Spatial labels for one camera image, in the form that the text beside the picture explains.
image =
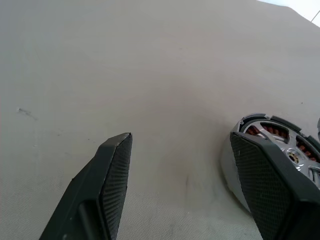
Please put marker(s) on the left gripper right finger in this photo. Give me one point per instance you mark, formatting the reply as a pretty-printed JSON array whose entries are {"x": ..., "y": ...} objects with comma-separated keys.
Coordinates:
[{"x": 270, "y": 190}]

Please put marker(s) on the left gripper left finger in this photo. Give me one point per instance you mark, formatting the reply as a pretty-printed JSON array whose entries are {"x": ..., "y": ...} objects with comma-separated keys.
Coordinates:
[{"x": 100, "y": 190}]

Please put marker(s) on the grey motor housing copper windings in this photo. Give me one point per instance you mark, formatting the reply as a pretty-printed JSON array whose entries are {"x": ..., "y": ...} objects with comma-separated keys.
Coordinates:
[{"x": 226, "y": 165}]

